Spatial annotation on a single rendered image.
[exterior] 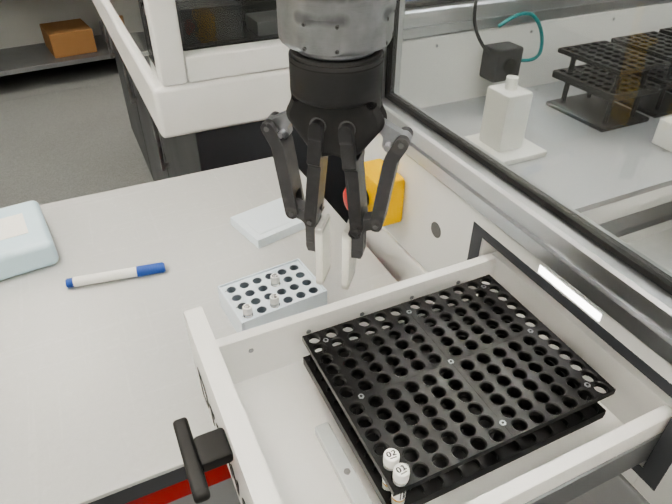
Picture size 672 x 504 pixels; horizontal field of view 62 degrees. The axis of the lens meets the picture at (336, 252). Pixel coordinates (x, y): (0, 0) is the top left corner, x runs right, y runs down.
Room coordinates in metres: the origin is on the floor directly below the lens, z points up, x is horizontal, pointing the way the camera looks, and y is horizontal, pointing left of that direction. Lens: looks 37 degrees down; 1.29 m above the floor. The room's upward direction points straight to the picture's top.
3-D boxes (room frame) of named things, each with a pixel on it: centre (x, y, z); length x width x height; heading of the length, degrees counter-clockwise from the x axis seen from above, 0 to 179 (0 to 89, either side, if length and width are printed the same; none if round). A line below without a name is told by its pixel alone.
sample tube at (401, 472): (0.23, -0.05, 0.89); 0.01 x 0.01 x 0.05
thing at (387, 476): (0.31, -0.01, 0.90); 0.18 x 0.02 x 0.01; 25
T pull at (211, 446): (0.25, 0.10, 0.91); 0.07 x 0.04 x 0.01; 25
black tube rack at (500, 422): (0.35, -0.11, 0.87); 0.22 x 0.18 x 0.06; 115
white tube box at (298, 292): (0.57, 0.09, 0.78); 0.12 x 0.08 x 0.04; 121
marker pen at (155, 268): (0.64, 0.32, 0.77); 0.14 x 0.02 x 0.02; 106
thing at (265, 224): (0.79, 0.10, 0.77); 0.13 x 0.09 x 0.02; 128
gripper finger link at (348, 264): (0.44, -0.01, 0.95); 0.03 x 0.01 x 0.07; 165
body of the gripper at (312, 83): (0.44, 0.00, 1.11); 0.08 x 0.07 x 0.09; 75
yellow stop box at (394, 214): (0.69, -0.06, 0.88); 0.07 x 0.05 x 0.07; 25
